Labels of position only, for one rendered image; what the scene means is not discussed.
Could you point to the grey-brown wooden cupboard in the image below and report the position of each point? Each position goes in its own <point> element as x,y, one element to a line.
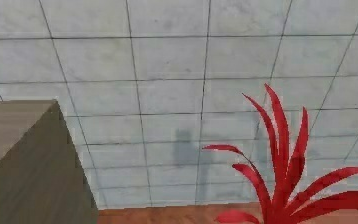
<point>33,173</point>

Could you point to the red house plant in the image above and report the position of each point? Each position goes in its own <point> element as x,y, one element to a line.
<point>282,186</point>

